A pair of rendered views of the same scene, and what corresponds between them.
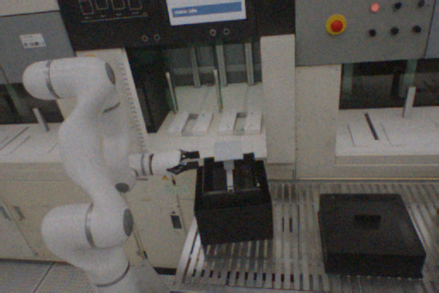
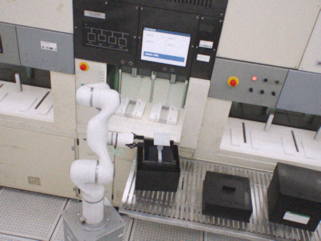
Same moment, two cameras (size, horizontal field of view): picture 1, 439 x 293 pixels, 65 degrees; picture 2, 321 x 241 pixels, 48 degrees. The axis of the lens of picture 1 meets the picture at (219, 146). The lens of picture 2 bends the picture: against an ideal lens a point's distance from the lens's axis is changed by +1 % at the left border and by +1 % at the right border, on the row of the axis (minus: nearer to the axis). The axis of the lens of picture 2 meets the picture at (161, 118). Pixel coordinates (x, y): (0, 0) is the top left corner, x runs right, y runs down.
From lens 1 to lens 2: 1.03 m
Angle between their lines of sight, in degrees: 9
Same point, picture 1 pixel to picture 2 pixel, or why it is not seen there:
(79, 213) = (92, 165)
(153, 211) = not seen: hidden behind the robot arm
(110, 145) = not seen: hidden behind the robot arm
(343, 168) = (222, 157)
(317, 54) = (220, 93)
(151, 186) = not seen: hidden behind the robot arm
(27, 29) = (48, 39)
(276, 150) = (186, 140)
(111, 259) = (99, 190)
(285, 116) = (195, 123)
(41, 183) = (17, 131)
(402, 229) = (245, 196)
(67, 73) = (101, 97)
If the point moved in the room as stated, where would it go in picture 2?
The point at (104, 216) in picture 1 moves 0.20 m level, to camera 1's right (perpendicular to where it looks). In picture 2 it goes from (105, 169) to (144, 169)
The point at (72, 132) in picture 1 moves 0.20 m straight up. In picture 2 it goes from (98, 126) to (98, 92)
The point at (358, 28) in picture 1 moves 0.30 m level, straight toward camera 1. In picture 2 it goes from (244, 86) to (237, 110)
